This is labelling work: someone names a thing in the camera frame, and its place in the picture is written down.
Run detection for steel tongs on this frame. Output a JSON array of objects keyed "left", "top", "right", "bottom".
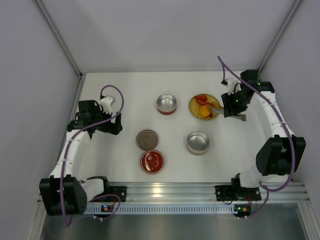
[{"left": 205, "top": 102, "right": 247, "bottom": 122}]

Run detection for orange round fruit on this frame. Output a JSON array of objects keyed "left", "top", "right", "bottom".
[{"left": 199, "top": 105, "right": 211, "bottom": 118}]

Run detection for red round lid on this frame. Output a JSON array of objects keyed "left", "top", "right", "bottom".
[{"left": 140, "top": 149, "right": 165, "bottom": 174}]

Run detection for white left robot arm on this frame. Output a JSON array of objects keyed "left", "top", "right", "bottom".
[{"left": 39, "top": 96, "right": 123, "bottom": 216}]

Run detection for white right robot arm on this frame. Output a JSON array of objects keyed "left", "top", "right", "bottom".
[{"left": 221, "top": 70, "right": 306, "bottom": 197}]

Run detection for round bamboo plate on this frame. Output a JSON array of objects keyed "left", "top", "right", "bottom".
[{"left": 188, "top": 93, "right": 223, "bottom": 121}]

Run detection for beige round lid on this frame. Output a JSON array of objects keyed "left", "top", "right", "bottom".
[{"left": 136, "top": 129, "right": 159, "bottom": 151}]

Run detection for beige-banded steel container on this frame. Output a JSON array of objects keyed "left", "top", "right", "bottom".
[{"left": 186, "top": 131, "right": 210, "bottom": 155}]

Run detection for red-banded steel container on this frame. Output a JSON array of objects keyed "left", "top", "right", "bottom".
[{"left": 156, "top": 94, "right": 178, "bottom": 115}]

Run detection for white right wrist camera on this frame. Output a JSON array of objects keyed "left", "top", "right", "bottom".
[{"left": 221, "top": 77, "right": 242, "bottom": 95}]

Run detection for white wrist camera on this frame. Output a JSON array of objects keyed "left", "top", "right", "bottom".
[
  {"left": 221, "top": 77, "right": 242, "bottom": 95},
  {"left": 98, "top": 95, "right": 116, "bottom": 114}
]

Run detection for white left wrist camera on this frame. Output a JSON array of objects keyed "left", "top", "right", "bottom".
[{"left": 98, "top": 95, "right": 116, "bottom": 114}]

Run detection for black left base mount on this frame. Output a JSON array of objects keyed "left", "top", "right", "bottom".
[{"left": 104, "top": 185, "right": 127, "bottom": 203}]

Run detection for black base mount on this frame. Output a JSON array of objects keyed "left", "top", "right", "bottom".
[
  {"left": 104, "top": 185, "right": 127, "bottom": 203},
  {"left": 215, "top": 185, "right": 262, "bottom": 202}
]

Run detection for aluminium rail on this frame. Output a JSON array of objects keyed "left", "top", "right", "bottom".
[{"left": 37, "top": 181, "right": 311, "bottom": 204}]

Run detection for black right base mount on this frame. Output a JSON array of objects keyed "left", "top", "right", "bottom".
[{"left": 215, "top": 185, "right": 262, "bottom": 202}]

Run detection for slotted cable duct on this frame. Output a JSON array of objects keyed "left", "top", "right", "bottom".
[{"left": 84, "top": 203, "right": 251, "bottom": 215}]

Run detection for right aluminium frame post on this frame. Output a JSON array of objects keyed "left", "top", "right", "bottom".
[{"left": 258, "top": 0, "right": 305, "bottom": 74}]

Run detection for aluminium frame post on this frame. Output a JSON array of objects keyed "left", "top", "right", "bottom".
[
  {"left": 33, "top": 0, "right": 84, "bottom": 78},
  {"left": 258, "top": 0, "right": 305, "bottom": 74}
]

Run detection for left aluminium frame post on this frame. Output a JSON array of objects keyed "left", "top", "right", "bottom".
[{"left": 33, "top": 0, "right": 84, "bottom": 78}]

